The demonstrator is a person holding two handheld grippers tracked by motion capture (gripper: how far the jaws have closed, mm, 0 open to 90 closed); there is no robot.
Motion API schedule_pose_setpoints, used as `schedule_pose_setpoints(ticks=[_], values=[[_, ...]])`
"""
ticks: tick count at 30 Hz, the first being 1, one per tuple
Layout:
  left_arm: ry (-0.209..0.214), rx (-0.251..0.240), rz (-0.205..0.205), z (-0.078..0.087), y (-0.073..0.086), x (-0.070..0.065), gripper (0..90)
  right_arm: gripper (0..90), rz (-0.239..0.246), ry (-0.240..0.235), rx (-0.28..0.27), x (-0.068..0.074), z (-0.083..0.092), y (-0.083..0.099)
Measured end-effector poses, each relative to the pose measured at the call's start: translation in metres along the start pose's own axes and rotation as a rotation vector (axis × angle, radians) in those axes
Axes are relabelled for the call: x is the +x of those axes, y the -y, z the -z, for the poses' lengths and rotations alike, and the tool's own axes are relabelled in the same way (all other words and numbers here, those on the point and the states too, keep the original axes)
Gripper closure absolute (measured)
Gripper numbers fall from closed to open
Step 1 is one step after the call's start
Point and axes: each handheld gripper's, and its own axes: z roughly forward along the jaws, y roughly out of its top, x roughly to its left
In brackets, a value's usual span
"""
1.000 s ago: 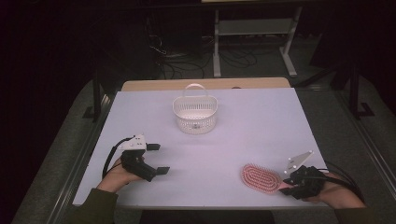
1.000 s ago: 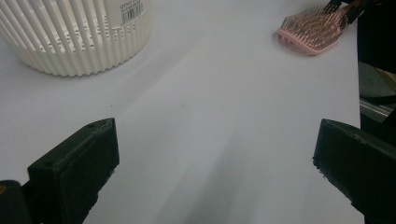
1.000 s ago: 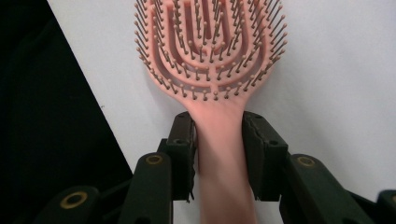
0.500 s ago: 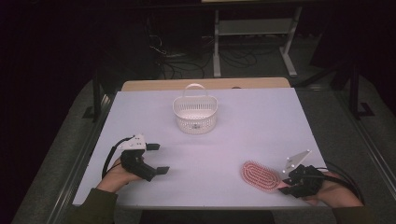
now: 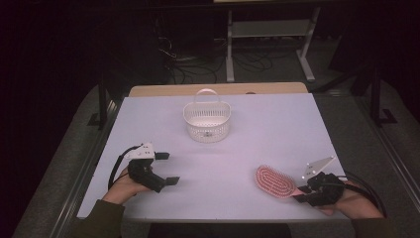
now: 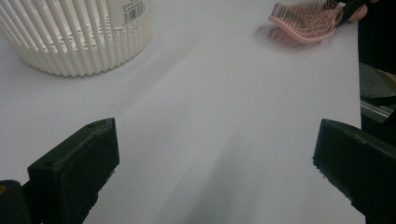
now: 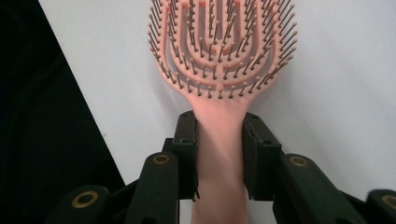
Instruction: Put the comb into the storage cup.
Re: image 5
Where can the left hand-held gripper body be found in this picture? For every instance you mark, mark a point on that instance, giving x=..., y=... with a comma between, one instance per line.
x=143, y=170

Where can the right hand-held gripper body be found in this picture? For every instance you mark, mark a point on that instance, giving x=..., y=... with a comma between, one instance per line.
x=325, y=190

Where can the pink hairbrush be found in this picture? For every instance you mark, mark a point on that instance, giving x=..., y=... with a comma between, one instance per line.
x=275, y=181

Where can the white slatted plastic basket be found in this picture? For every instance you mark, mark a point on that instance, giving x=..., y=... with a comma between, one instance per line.
x=207, y=122

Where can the person's left hand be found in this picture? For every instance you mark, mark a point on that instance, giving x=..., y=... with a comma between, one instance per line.
x=124, y=188

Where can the black metal stand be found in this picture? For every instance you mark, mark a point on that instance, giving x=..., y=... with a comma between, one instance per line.
x=102, y=105
x=379, y=102

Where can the light wooden table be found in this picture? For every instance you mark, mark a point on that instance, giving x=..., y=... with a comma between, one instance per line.
x=218, y=89

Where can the white metal frame stand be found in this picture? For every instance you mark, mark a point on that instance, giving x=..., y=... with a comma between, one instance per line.
x=270, y=29

